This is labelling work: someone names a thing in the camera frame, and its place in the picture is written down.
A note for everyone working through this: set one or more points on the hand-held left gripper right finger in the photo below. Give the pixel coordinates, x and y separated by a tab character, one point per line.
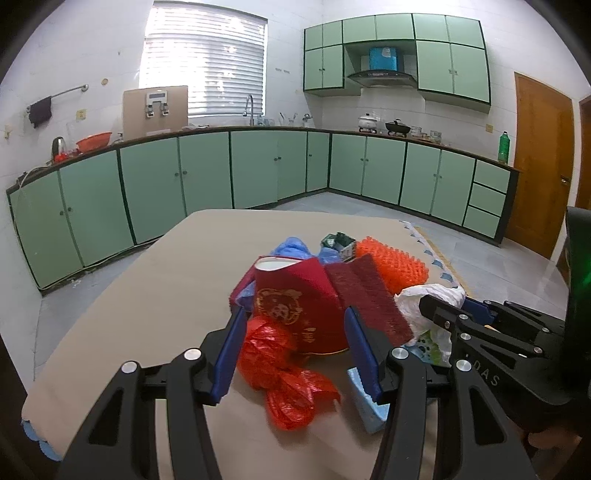
362	355

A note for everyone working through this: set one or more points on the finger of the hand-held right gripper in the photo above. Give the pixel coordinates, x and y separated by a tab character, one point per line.
480	310
443	316

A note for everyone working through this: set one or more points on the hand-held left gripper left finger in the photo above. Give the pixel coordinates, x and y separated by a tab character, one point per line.
227	360

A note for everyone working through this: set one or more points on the white plastic bag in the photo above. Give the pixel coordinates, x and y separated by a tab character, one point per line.
415	295

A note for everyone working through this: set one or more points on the red plastic bag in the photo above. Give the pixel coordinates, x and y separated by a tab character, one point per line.
277	364

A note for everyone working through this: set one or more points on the red paper bag gold print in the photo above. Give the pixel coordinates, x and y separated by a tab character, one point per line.
300	295

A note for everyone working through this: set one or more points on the green snack packet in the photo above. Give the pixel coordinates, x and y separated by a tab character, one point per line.
339	240

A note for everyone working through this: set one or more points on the blue plastic bag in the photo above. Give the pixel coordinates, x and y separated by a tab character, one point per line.
291	247

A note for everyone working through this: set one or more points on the person's right hand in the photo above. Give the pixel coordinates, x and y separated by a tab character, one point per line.
551	441

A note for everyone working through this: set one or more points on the light blue sponge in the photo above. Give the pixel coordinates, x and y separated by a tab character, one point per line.
369	410

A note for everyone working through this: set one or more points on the dark red scouring pad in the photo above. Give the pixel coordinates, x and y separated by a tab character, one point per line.
364	290

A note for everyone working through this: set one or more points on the green base cabinet with drawers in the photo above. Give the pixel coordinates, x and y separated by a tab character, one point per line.
415	175

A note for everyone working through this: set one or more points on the green bottle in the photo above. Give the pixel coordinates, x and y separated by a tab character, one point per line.
503	147

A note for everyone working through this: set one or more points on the wooden door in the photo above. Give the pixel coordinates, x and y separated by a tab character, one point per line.
540	152

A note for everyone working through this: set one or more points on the glass jar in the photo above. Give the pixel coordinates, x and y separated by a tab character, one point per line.
436	135
417	132

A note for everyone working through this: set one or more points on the long green base cabinet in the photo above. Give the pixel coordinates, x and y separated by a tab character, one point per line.
152	184

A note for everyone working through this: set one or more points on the black wok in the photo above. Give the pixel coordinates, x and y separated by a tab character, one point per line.
397	127

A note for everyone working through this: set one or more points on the white cooking pot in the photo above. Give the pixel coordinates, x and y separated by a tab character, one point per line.
367	122

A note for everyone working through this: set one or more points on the range hood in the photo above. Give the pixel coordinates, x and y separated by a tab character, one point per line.
378	79

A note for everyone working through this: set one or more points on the metal faucet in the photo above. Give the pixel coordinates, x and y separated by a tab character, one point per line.
250	108

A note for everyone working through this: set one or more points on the orange plastic basin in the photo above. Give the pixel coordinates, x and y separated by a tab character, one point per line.
94	141

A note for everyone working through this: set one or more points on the small red container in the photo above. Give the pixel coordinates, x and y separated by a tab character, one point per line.
61	157

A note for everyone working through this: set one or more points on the cardboard sheet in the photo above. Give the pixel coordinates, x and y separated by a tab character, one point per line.
134	115

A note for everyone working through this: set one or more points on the blue box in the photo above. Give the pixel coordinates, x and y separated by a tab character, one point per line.
383	57

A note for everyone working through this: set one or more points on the metal kettle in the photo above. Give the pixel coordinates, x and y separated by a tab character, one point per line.
57	147

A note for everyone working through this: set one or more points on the white window blind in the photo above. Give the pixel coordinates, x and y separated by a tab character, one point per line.
203	60

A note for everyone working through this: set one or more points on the dark towel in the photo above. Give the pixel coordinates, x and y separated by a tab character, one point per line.
40	110

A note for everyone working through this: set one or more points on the green wall cabinet unit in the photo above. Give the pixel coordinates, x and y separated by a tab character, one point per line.
466	69

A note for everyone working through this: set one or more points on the white bracket device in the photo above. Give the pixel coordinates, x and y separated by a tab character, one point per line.
156	99

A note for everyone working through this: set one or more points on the metal towel rail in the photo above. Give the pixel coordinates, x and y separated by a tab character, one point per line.
69	91

